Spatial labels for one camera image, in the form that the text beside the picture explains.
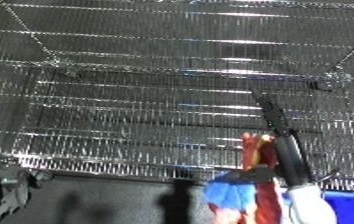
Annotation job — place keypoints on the pink and yellow soft toy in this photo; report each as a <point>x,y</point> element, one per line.
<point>256,193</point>

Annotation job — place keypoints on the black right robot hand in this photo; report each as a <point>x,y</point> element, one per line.
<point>287,146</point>

